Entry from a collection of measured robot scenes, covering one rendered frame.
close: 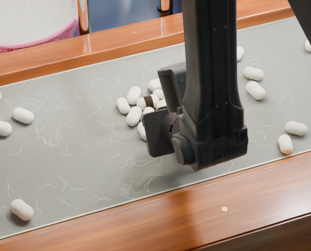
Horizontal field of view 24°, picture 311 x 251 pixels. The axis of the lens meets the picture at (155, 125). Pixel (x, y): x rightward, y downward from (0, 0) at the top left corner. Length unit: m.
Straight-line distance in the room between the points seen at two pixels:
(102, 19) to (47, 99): 0.30
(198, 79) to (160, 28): 0.49
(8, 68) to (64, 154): 0.20
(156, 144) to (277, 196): 0.19
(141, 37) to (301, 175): 0.39
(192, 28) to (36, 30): 0.63
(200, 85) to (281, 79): 0.46
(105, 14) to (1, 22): 0.22
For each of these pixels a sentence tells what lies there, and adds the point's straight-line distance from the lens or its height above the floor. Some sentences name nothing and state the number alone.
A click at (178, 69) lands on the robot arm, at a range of 0.92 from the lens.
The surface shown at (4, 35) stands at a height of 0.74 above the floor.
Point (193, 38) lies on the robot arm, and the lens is 0.77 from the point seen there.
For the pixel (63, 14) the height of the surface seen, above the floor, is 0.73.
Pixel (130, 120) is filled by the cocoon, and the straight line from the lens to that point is 1.14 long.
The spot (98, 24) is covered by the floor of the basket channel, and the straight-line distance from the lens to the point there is 1.44.
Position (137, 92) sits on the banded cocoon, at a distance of 1.18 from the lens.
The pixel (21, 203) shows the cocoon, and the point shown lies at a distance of 1.05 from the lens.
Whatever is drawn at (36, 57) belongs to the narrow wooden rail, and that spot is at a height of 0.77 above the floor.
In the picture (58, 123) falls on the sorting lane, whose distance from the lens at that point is 1.17.
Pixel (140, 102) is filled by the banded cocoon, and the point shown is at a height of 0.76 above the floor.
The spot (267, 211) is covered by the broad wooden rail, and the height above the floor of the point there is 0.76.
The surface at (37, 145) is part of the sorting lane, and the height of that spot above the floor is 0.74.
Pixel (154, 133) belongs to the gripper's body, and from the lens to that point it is 1.04.
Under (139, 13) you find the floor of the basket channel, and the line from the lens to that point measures 1.46.
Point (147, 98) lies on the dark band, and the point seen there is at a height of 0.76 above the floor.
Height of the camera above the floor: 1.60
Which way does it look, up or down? 48 degrees down
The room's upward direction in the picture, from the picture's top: straight up
